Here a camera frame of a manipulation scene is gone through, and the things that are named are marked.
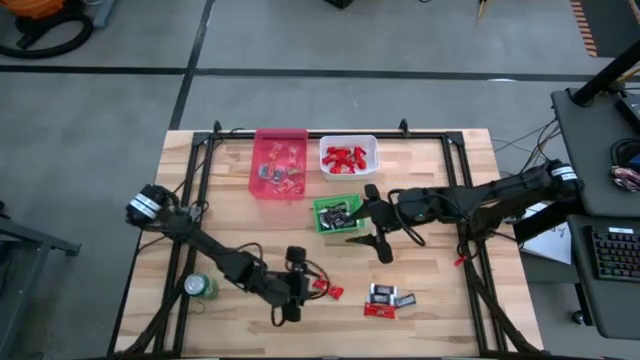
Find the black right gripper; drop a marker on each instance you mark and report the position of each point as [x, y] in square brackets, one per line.
[415, 210]

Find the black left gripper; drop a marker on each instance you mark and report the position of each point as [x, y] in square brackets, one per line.
[295, 285]

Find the clear blue candy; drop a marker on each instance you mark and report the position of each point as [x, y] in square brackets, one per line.
[265, 171]

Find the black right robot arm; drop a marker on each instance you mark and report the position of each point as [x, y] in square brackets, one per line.
[500, 195]

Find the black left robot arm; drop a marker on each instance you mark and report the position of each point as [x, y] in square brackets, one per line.
[215, 250]

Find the clear wrapped orange candy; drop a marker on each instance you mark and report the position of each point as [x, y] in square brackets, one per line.
[276, 150]

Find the green plastic basket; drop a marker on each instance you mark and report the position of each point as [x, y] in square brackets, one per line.
[317, 227]

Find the white plastic bin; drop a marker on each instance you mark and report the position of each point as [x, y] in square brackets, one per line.
[350, 140]

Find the small red tag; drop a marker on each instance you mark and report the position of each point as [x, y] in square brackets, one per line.
[460, 261]

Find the green soda can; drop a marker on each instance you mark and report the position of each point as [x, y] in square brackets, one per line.
[202, 286]

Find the pink plastic tray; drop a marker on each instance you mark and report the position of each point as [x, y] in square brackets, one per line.
[292, 136]

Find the black desk crossbar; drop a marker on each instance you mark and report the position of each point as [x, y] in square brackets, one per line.
[545, 222]

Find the white paper sheet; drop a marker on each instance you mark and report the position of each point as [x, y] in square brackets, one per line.
[550, 245]

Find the black floor object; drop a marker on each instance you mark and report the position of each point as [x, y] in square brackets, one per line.
[340, 3]

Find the black desk caster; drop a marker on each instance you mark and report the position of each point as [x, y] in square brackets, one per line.
[578, 318]

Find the grey desk top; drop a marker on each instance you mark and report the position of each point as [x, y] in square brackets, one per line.
[590, 140]

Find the wooden stick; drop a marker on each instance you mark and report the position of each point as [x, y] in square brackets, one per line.
[484, 7]

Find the black backlit keyboard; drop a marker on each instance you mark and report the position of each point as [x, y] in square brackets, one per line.
[617, 255]

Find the grey desk with keyboard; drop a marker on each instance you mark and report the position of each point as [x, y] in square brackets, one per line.
[615, 310]

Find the grey metal table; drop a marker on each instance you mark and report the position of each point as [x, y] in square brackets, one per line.
[30, 240]

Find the black mat with striped edge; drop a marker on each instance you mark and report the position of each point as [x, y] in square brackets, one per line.
[615, 25]

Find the orange shop vacuum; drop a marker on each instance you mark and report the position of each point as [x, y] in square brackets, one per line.
[40, 7]

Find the black frame clamp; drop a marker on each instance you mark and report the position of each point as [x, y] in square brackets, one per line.
[404, 127]
[217, 126]

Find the black aluminium table frame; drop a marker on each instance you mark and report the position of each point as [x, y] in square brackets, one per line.
[425, 135]

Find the black diagonal frame strut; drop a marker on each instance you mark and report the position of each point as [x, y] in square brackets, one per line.
[495, 309]
[150, 330]

